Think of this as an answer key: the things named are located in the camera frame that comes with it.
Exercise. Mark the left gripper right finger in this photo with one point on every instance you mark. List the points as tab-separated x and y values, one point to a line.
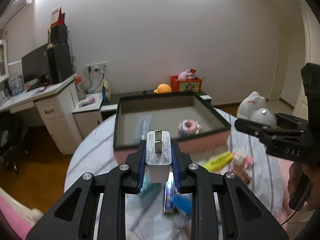
243	215

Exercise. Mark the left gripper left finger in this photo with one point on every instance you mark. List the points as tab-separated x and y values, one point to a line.
94	206

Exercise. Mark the silver ball white plush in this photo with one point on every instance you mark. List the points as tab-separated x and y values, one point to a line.
254	108

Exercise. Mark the white power adapter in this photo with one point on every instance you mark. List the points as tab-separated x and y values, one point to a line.
158	157

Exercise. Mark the teal mouse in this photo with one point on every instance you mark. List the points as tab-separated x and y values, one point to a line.
149	191

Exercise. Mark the person's right hand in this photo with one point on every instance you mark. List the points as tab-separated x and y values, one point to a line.
313	174

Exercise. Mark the striped white bedsheet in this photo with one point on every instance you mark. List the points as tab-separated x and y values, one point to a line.
95	155

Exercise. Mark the pink quilt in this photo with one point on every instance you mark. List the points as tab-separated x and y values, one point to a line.
18	224

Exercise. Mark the yellow tube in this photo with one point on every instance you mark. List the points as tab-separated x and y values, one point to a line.
218	162

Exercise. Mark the blue plastic case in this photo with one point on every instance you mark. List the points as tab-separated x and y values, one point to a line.
184	203

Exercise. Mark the clear plastic bag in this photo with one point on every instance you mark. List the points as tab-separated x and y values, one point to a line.
150	221

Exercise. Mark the small dark blue box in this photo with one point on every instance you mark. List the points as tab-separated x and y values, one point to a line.
168	206

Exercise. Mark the pink black storage box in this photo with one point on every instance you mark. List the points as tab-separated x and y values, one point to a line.
136	116

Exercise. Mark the white side cabinet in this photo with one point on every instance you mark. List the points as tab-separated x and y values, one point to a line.
87	113

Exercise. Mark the pink white block figure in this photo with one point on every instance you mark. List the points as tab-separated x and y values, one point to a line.
189	127

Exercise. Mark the white desk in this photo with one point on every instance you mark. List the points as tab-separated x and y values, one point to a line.
55	105

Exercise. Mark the red toy crate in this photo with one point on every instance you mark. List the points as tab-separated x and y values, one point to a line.
193	85

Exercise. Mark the low black white bench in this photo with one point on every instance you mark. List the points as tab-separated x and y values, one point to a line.
113	104

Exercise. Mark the orange octopus plush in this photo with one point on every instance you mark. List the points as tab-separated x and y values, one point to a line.
163	88

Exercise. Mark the black computer monitor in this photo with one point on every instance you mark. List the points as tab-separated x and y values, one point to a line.
35	65

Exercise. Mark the black speaker box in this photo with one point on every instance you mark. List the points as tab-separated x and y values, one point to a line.
58	34

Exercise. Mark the white air conditioner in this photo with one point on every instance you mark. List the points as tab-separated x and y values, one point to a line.
12	10

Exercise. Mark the wall power strip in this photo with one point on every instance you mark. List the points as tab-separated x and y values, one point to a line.
101	66

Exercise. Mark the white wall cabinet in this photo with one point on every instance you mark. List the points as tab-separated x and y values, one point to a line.
4	74

